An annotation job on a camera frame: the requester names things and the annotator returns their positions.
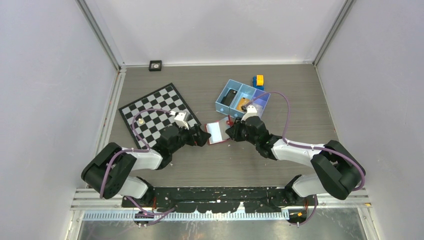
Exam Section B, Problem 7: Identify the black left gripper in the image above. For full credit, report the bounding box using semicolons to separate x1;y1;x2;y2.
169;122;210;155

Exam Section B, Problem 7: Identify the red leather card holder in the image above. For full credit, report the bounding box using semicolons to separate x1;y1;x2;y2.
205;115;234;145

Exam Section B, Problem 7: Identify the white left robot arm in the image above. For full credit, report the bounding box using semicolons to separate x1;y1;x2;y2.
81;123;211;207

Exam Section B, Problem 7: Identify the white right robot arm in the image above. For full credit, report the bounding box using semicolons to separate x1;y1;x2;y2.
225;116;366;205

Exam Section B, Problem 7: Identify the black card in drawer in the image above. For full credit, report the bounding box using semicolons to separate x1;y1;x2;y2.
220;89;238;106

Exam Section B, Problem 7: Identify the orange card in drawer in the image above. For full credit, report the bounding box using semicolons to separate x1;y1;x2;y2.
236;97;250;112

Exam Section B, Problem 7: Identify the light blue left drawer box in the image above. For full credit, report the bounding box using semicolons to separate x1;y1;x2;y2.
215;79;242;117

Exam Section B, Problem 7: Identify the light blue drawer box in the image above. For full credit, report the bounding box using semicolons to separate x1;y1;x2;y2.
215;79;242;117
229;84;256;118

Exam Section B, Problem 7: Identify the purple drawer box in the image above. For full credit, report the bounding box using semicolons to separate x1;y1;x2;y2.
251;89;270;118

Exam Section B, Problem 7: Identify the light blue middle drawer box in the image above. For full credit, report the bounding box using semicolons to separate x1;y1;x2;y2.
229;84;256;118

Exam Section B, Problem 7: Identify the black white chessboard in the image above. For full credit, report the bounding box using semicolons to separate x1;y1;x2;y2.
118;83;201;150

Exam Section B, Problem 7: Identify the blue orange toy block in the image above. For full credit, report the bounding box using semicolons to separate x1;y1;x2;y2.
252;74;265;91

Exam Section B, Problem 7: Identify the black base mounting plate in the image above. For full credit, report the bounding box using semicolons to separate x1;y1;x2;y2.
121;186;315;214

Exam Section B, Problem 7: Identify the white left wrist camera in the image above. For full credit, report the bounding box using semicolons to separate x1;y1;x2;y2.
170;111;190;130

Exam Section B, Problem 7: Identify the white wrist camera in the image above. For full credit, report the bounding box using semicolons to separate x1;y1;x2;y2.
241;105;259;121
170;111;190;130

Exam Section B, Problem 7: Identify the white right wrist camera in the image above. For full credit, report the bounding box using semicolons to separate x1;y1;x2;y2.
241;105;259;121

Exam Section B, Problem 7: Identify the black square wall socket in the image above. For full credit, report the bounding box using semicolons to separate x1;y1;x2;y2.
148;60;163;72

